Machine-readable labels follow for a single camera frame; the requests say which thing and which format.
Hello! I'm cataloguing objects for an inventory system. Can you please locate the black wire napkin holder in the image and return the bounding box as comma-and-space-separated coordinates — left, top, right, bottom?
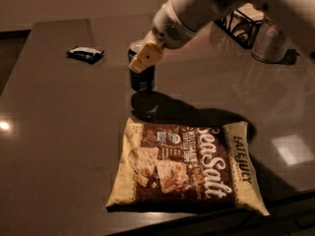
215, 3, 264, 49

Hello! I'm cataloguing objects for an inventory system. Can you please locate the metal cup with packets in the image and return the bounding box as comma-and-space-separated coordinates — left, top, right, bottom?
251, 16, 290, 64

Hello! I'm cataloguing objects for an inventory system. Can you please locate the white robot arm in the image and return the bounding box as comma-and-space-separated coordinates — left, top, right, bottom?
129, 0, 315, 73

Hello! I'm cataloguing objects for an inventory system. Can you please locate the dark blue pepsi can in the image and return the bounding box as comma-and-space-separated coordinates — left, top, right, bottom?
128, 40, 155, 92

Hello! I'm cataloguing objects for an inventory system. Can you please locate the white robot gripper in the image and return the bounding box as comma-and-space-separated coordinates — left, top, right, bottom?
129, 3, 196, 73

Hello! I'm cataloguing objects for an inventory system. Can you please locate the brown sea salt chip bag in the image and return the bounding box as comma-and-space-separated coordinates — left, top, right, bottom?
106, 120, 270, 216

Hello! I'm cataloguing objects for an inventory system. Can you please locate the small dark blue snack packet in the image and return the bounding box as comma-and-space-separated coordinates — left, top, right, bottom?
67, 46, 104, 64

